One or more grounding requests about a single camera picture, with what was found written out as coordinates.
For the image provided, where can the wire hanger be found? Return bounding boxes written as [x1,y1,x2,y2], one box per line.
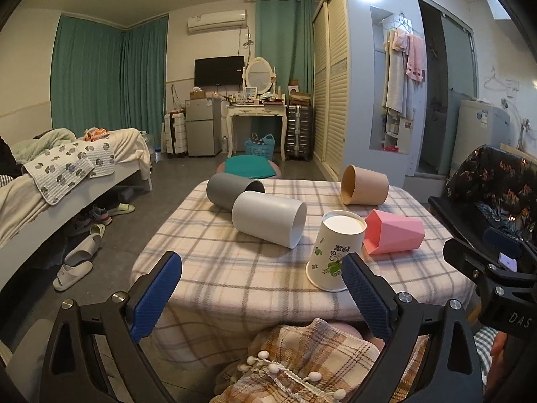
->
[484,67,510,91]

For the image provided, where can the large water bottle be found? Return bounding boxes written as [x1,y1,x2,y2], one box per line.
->
[143,130,162,163]

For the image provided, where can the bed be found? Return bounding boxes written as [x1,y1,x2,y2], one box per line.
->
[0,128,154,291]

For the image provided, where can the white floral paper cup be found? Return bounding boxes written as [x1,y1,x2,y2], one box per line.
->
[306,210,367,292]

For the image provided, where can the brown cup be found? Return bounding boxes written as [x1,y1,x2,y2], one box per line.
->
[341,165,389,206]

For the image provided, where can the floral black chair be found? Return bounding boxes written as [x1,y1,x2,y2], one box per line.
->
[445,144,537,238]

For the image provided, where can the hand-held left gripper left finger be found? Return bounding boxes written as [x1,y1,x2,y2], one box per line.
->
[40,251,183,403]

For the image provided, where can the white suitcase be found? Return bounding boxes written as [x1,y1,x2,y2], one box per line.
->
[163,111,188,155]

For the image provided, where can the white air conditioner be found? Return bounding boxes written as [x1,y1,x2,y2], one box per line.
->
[187,9,247,34]

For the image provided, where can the white washing machine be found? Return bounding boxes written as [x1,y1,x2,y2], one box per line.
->
[451,99,523,177]

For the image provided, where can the pink faceted cup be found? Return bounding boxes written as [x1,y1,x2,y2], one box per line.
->
[362,209,425,255]

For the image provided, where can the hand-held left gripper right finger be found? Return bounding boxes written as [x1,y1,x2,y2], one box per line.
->
[341,253,491,403]

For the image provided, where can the white dressing table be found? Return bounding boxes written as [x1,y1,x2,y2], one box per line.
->
[227,101,289,161]

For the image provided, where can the white slipper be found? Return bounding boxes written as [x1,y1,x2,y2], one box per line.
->
[64,235,102,266]
[53,261,93,292]

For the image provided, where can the white towel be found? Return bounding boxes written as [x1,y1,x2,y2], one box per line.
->
[384,29,414,117]

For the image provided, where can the plaid blanket with pompoms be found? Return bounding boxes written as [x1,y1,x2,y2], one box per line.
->
[212,318,425,403]

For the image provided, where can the green blanket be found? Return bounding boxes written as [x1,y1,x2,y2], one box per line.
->
[10,128,77,162]

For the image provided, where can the green curtain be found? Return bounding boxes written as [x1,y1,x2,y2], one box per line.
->
[50,13,127,135]
[121,14,169,135]
[255,0,316,105]

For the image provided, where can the small silver fridge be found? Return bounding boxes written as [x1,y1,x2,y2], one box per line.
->
[185,97,222,157]

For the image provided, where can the blue plastic basket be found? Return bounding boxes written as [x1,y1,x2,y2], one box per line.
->
[244,133,275,156]

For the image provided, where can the cream wardrobe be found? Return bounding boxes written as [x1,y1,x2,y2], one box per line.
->
[311,0,414,186]

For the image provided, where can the oval white mirror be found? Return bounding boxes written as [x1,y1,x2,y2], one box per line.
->
[244,56,278,95]

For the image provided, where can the green cushioned stool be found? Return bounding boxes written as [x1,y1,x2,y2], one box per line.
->
[216,156,281,179]

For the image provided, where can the black television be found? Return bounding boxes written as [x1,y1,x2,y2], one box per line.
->
[194,56,245,87]

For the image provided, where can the grey cup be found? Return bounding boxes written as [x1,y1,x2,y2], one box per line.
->
[206,173,266,212]

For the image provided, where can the sneaker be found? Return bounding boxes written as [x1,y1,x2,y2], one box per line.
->
[80,206,112,227]

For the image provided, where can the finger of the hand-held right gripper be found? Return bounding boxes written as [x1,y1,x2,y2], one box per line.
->
[482,226,537,257]
[442,238,537,300]

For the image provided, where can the pink towel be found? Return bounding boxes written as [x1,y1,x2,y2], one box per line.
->
[405,34,426,82]

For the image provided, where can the quilted patterned mat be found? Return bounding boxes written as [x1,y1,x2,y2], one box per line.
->
[22,139,117,206]

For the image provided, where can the plaid tablecloth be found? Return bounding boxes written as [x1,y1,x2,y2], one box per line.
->
[131,178,479,364]

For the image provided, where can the dark suitcase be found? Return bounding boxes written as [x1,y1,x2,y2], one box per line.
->
[285,104,313,161]

